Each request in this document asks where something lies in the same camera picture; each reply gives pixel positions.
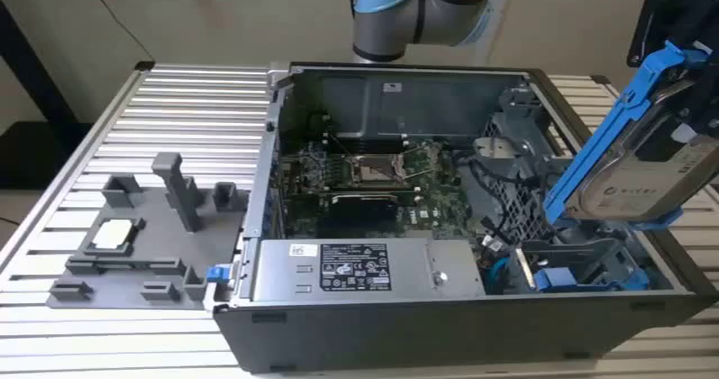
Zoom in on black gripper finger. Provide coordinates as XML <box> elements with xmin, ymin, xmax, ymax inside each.
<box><xmin>638</xmin><ymin>40</ymin><xmax>719</xmax><ymax>164</ymax></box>

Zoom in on hard disk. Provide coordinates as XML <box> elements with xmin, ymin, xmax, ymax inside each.
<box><xmin>543</xmin><ymin>40</ymin><xmax>719</xmax><ymax>232</ymax></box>
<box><xmin>531</xmin><ymin>267</ymin><xmax>651</xmax><ymax>292</ymax></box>

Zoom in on black disk wire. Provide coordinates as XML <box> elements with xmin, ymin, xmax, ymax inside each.
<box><xmin>466</xmin><ymin>158</ymin><xmax>544</xmax><ymax>186</ymax></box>
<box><xmin>475</xmin><ymin>214</ymin><xmax>508</xmax><ymax>254</ymax></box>

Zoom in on grey metal disk bay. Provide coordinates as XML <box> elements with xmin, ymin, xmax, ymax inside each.
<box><xmin>466</xmin><ymin>87</ymin><xmax>647</xmax><ymax>296</ymax></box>

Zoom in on green motherboard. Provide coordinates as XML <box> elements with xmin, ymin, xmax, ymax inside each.
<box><xmin>278</xmin><ymin>137</ymin><xmax>480</xmax><ymax>242</ymax></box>

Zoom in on CPU socket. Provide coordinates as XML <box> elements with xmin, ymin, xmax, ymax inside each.
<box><xmin>342</xmin><ymin>151</ymin><xmax>415</xmax><ymax>186</ymax></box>

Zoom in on black graphics card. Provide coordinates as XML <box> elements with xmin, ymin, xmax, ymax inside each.
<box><xmin>316</xmin><ymin>189</ymin><xmax>420</xmax><ymax>240</ymax></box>

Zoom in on silver power supply unit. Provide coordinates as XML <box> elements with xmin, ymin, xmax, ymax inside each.
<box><xmin>250</xmin><ymin>238</ymin><xmax>488</xmax><ymax>303</ymax></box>

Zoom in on black open PC case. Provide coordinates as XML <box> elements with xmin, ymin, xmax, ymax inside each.
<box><xmin>211</xmin><ymin>61</ymin><xmax>719</xmax><ymax>374</ymax></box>

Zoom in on blue case latch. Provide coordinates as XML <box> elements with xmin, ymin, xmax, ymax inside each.
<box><xmin>206</xmin><ymin>264</ymin><xmax>232</xmax><ymax>286</ymax></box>

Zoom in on grey parts rack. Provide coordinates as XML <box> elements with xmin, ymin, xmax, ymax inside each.
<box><xmin>47</xmin><ymin>151</ymin><xmax>252</xmax><ymax>311</ymax></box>

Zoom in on silver CPU chip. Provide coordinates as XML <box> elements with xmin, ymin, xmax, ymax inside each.
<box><xmin>92</xmin><ymin>220</ymin><xmax>138</xmax><ymax>248</ymax></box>

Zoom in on blue data cable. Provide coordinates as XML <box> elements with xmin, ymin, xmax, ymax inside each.
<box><xmin>480</xmin><ymin>255</ymin><xmax>511</xmax><ymax>294</ymax></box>

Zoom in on thin black wall wire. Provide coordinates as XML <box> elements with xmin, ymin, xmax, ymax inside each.
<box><xmin>76</xmin><ymin>0</ymin><xmax>156</xmax><ymax>65</ymax></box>

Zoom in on black desk frame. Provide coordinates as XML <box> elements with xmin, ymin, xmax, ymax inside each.
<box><xmin>0</xmin><ymin>0</ymin><xmax>95</xmax><ymax>191</ymax></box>

